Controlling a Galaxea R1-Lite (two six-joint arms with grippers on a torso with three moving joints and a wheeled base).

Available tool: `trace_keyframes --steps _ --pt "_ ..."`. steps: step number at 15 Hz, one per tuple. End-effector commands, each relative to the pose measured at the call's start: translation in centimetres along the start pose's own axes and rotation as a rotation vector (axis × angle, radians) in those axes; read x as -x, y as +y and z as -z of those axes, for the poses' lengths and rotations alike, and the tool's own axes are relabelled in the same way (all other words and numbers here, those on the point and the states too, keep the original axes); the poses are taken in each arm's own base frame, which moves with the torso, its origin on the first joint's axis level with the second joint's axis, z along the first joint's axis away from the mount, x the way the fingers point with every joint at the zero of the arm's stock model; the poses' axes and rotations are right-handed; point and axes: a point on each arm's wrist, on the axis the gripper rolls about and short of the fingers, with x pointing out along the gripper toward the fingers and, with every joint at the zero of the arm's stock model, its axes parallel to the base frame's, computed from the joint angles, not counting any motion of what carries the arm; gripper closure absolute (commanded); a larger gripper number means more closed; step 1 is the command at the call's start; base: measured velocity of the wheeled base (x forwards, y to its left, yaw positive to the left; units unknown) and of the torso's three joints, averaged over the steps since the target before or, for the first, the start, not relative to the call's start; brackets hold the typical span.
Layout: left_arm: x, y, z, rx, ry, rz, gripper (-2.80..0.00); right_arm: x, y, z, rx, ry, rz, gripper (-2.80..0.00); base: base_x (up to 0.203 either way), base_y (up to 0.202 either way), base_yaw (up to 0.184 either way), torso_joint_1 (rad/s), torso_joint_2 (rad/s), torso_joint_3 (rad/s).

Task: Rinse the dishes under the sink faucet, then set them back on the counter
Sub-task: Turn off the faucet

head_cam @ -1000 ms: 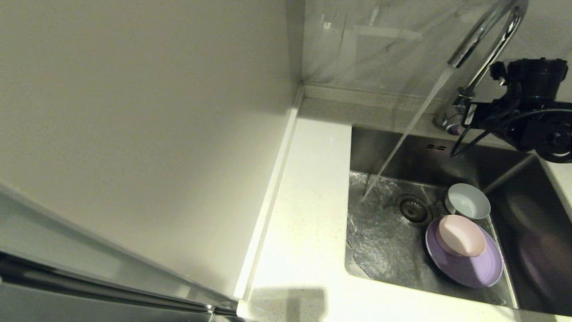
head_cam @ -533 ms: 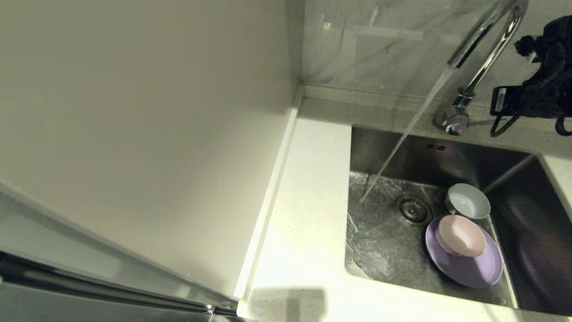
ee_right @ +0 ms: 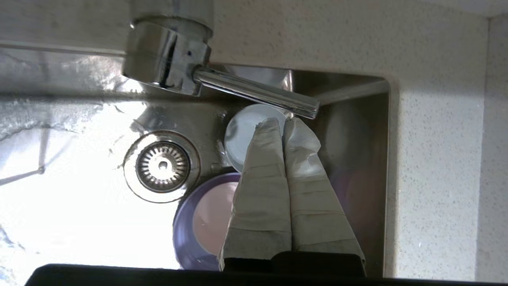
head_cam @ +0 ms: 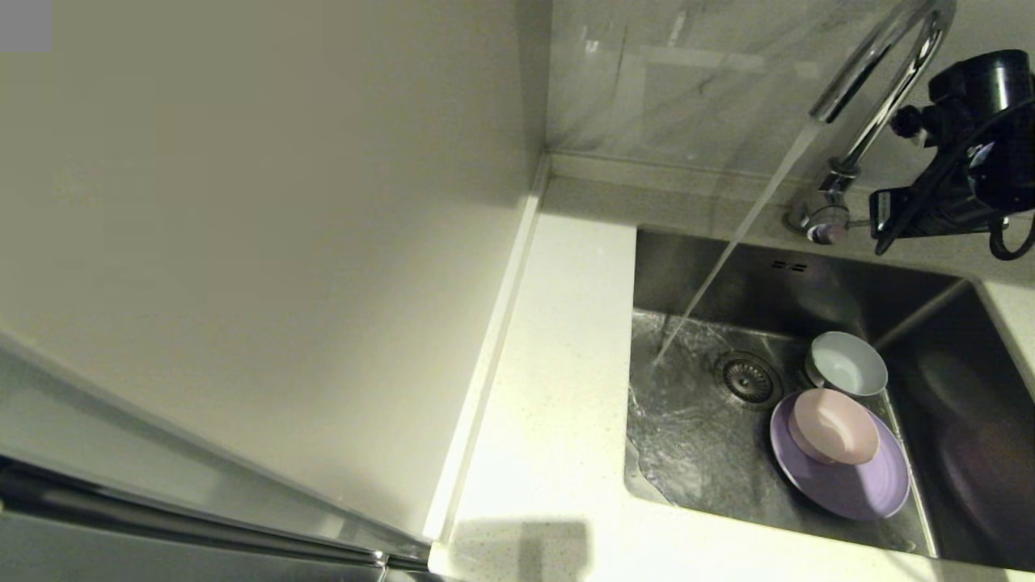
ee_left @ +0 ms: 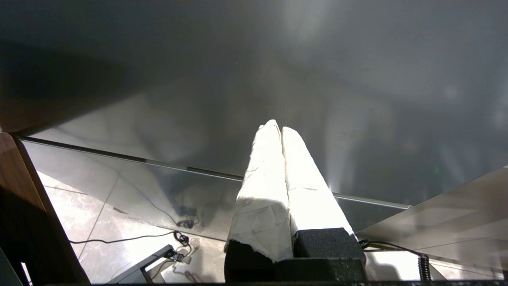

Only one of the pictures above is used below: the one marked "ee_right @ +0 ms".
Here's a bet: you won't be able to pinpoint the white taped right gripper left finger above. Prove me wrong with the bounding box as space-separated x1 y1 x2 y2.
217 117 292 271

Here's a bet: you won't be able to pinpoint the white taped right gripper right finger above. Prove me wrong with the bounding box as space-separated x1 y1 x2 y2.
283 117 366 263

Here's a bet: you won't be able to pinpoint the pink small bowl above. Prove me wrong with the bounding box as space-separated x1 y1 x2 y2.
192 181 239 257

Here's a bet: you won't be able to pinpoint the white ceramic bowl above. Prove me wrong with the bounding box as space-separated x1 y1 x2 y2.
224 103 288 173

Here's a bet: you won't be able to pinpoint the lilac round plate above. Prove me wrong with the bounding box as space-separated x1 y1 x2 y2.
172 172 242 271

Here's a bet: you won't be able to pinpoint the chrome gooseneck faucet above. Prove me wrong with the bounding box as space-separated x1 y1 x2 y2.
121 0 320 120

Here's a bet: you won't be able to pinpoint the metal sink drain strainer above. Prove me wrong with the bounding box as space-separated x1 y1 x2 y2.
123 130 201 204

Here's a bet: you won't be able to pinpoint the stainless steel sink basin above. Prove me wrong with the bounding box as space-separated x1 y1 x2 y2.
0 44 391 278

